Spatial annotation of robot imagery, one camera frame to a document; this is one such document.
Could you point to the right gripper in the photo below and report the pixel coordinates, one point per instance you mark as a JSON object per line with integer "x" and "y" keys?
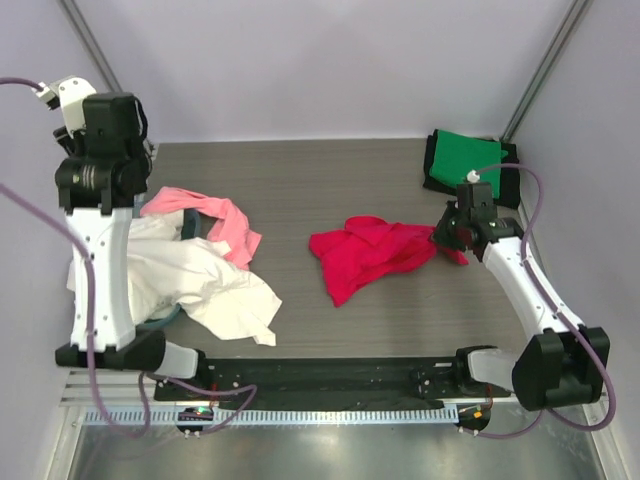
{"x": 440, "y": 235}

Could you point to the aluminium frame post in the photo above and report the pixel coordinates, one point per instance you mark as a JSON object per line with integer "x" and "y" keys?
{"x": 559, "y": 42}
{"x": 90, "y": 45}

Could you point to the magenta red t-shirt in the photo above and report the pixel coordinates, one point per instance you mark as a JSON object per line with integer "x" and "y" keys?
{"x": 368, "y": 248}

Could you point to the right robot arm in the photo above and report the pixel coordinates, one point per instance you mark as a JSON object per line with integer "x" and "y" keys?
{"x": 563, "y": 361}

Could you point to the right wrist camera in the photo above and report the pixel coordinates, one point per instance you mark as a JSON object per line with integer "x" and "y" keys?
{"x": 474, "y": 192}

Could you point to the left aluminium frame post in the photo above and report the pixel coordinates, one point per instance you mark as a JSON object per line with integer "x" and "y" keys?
{"x": 90, "y": 45}

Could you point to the folded green t-shirt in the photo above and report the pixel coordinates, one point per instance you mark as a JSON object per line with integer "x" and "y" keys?
{"x": 456, "y": 155}

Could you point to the white t-shirt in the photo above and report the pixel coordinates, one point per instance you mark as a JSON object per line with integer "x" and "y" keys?
{"x": 200, "y": 280}

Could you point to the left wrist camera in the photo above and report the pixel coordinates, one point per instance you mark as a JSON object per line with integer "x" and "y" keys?
{"x": 67, "y": 94}

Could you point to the aluminium front rail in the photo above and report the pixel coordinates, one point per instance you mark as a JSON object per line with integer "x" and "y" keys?
{"x": 118, "y": 387}

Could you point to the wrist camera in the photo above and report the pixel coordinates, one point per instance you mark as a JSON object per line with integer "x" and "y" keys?
{"x": 474, "y": 192}
{"x": 67, "y": 94}

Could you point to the right aluminium frame post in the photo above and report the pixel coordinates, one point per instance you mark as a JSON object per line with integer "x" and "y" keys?
{"x": 559, "y": 42}

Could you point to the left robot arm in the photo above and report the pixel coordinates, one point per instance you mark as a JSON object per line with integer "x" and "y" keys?
{"x": 106, "y": 169}

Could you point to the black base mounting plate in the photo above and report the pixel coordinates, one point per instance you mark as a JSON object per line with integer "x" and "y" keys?
{"x": 345, "y": 384}

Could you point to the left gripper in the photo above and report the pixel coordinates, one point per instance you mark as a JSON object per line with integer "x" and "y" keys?
{"x": 71, "y": 144}

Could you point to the light pink t-shirt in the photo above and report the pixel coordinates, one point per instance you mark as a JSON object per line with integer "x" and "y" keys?
{"x": 231, "y": 224}

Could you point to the folded black t-shirt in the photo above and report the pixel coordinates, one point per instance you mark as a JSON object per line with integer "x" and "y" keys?
{"x": 505, "y": 182}

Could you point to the white slotted cable duct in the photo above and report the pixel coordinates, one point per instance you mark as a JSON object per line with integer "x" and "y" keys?
{"x": 198, "y": 416}

